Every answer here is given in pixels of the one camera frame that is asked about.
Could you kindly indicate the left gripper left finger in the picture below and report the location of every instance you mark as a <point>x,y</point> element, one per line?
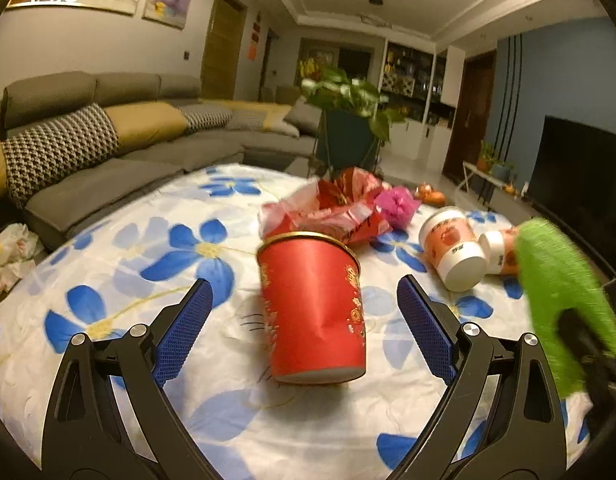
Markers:
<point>84,436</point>

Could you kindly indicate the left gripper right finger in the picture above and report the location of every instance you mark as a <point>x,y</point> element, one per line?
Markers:
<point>500,415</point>

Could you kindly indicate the orange white cup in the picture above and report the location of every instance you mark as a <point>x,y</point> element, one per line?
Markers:
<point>499,249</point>
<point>452,248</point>

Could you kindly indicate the red paper cup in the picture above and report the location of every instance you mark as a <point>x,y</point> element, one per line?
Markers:
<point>314,319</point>

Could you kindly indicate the small pink wrapper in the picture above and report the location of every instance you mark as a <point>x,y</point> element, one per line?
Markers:
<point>397,206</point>

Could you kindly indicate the red white plastic bag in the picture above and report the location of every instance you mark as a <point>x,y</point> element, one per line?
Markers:
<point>344,208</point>

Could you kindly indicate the floral blue white tablecloth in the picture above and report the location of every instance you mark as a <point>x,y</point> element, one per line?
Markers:
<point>145,257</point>

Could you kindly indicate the grey tv cabinet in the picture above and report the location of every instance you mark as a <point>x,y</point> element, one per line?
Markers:
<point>511,207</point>

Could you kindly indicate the black flat television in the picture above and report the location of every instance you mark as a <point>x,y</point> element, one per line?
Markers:
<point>574,179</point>

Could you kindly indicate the white folding side table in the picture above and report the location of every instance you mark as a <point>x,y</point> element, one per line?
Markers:
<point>491,183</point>

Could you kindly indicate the fruit plate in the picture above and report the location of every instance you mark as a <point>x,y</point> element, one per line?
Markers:
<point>429,196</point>

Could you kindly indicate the houndstooth cushion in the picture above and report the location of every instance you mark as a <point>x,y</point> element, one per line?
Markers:
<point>44,154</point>

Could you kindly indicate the yellow cushion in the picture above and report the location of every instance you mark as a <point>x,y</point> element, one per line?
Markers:
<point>141,125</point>

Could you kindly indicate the grey sectional sofa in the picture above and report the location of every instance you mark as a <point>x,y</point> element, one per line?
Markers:
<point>276,135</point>

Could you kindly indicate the green potted plant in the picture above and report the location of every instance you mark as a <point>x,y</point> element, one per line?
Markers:
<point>355,121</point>

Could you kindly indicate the wooden door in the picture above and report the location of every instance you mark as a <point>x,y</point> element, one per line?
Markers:
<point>222,49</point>

